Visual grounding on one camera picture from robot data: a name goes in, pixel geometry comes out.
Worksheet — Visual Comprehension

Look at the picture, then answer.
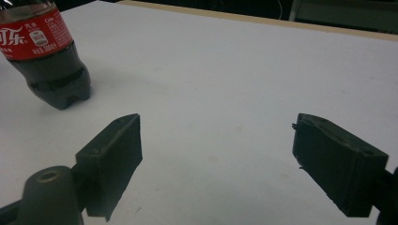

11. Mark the cola bottle with red label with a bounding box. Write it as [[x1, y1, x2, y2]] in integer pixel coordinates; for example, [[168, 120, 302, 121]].
[[0, 0, 92, 111]]

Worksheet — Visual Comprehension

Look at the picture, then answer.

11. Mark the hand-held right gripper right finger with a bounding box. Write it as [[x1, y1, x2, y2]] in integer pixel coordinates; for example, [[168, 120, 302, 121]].
[[292, 112, 389, 218]]

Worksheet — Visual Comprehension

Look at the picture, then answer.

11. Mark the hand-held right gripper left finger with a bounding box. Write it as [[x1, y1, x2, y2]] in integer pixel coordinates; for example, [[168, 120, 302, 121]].
[[75, 113, 144, 222]]

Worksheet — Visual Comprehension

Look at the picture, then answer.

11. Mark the white table board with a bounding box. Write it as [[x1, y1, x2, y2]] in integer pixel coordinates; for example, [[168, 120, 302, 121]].
[[0, 0, 398, 225]]

